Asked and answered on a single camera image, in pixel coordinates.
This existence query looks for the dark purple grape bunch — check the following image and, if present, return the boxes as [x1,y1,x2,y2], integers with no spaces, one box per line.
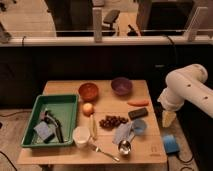
[99,116,128,129]

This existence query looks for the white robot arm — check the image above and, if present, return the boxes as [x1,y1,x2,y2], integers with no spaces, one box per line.
[157,64,213,127]

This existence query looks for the purple bowl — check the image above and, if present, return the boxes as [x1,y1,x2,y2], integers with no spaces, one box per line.
[111,77,133,95]

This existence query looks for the red bowl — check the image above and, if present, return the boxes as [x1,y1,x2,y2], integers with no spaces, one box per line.
[78,82,99,101]

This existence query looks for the blue measuring cup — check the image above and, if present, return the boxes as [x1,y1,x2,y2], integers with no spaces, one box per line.
[132,119,147,135]

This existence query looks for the orange carrot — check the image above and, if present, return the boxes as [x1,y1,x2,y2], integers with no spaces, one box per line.
[127,100,149,107]

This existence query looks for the grey blue cloth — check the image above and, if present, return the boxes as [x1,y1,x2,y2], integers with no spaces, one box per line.
[112,123,134,145]

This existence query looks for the wooden table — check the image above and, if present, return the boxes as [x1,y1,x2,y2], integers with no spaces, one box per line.
[18,80,167,165]

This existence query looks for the silver measuring cup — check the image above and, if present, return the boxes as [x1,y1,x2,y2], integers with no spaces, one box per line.
[118,133,135,156]

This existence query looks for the silver fork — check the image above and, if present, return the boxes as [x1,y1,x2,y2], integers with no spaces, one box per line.
[89,143,120,162]

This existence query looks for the orange round fruit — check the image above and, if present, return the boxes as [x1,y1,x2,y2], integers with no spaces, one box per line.
[82,103,94,116]

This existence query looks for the white plastic cup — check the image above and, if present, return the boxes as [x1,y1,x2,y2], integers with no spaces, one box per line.
[72,126,90,148]

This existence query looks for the green plastic tray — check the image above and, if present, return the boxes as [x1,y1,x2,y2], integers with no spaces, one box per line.
[21,94,78,148]

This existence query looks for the black office chair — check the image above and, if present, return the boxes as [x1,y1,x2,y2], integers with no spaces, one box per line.
[102,10,120,36]

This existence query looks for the black tool in tray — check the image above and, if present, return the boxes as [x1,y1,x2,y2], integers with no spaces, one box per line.
[44,110,64,143]

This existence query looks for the blue sponge in tray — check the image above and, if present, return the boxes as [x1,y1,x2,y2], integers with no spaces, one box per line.
[34,121,54,142]

